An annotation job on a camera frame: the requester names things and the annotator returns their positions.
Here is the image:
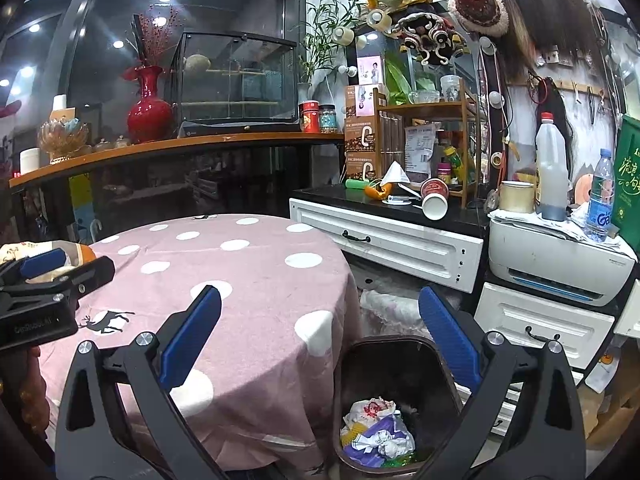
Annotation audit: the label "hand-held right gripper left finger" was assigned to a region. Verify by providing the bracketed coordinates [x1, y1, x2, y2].
[55, 284, 236, 480]

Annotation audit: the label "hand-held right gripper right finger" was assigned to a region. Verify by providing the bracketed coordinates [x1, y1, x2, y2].
[415, 285, 586, 480]

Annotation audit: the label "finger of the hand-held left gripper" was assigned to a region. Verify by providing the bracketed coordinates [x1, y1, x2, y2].
[52, 256, 116, 306]
[0, 249, 68, 291]

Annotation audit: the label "dark brown waste bin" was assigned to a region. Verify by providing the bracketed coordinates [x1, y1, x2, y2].
[332, 335, 481, 473]

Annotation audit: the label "white plastic bag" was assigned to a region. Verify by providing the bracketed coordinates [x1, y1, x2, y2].
[342, 397, 403, 433]

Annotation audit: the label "green plastic bottle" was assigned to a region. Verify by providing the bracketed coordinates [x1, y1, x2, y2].
[382, 452, 431, 468]

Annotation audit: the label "purple plastic packet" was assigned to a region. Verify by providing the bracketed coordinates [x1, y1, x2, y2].
[341, 415, 416, 461]

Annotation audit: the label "person's left hand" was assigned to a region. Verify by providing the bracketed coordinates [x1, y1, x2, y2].
[25, 346, 56, 438]

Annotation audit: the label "beige orange snack bag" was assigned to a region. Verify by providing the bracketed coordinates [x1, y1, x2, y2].
[0, 241, 97, 273]

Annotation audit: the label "lace covered stool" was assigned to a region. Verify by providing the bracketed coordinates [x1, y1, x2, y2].
[360, 287, 436, 341]

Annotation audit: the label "pink polka dot tablecloth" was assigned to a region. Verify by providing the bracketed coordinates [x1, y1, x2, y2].
[37, 214, 363, 476]

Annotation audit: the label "white printer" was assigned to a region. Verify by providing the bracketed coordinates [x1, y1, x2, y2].
[487, 217, 638, 308]

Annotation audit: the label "golden lotus bowl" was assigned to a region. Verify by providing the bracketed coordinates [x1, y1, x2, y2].
[37, 119, 91, 163]

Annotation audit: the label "white paper cup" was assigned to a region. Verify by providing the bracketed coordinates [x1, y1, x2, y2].
[422, 194, 448, 221]

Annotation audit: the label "red paper cup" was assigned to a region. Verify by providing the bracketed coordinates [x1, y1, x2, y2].
[421, 178, 449, 200]

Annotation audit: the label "wooden counter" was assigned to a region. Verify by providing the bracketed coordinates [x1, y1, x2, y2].
[10, 131, 346, 188]

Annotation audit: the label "white card orange print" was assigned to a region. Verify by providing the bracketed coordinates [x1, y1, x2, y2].
[585, 350, 621, 393]

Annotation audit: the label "red ceramic vase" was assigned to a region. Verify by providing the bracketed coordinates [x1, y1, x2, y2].
[121, 65, 173, 144]

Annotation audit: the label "white face mask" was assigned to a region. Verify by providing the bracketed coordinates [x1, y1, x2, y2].
[381, 161, 413, 184]

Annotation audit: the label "yellow green bottle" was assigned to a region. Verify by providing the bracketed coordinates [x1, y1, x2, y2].
[444, 146, 463, 181]

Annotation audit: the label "white label package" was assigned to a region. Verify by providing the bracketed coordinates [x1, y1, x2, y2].
[404, 127, 437, 173]

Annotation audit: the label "large clear bottle red cap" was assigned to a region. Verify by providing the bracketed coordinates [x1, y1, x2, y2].
[534, 112, 571, 222]

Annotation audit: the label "water bottle blue label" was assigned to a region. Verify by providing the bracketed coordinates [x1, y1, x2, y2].
[584, 149, 616, 243]

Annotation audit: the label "bamboo shelf rack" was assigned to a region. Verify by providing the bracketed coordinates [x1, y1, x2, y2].
[375, 77, 483, 208]

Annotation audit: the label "green paper bag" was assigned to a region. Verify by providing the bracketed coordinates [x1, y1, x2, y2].
[612, 114, 640, 256]

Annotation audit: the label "glass display case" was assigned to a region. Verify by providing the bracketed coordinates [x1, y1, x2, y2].
[170, 31, 301, 137]

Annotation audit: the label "brown box white picture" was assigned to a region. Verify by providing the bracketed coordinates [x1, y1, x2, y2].
[345, 84, 387, 123]

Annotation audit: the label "red berry branches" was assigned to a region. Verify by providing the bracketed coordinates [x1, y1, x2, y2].
[131, 4, 183, 68]

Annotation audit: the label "hanging black hair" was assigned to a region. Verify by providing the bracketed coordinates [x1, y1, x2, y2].
[537, 77, 573, 146]

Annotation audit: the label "pink picture card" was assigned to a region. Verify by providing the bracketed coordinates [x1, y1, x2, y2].
[356, 55, 386, 86]

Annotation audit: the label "lion dance head ornament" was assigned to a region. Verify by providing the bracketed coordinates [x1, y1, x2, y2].
[395, 7, 471, 66]

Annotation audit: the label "green bamboo plant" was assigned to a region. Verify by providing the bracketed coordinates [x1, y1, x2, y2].
[295, 0, 376, 86]

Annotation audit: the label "red knit hat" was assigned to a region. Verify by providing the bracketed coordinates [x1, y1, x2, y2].
[448, 0, 510, 37]

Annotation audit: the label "hanging brown hair bundle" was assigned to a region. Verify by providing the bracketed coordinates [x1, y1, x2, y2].
[480, 0, 601, 78]

